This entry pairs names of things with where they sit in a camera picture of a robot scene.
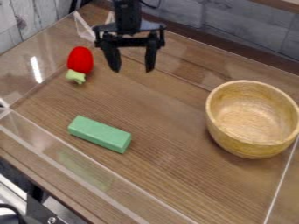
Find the red plush strawberry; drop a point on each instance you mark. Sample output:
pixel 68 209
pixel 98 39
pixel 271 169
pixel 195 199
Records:
pixel 79 64

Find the green rectangular block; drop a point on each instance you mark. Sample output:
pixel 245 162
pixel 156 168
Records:
pixel 100 134

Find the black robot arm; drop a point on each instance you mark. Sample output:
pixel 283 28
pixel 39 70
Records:
pixel 128 15

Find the clear acrylic corner bracket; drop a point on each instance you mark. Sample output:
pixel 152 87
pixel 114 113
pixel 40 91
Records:
pixel 84 29

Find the black table clamp mount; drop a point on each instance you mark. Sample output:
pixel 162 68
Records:
pixel 23 210

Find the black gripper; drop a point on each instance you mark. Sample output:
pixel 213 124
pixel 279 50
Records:
pixel 110 38

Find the clear acrylic tray walls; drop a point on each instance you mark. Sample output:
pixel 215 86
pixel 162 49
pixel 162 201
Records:
pixel 174 178

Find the wooden bowl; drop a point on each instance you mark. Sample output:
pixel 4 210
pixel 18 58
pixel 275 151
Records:
pixel 253 118

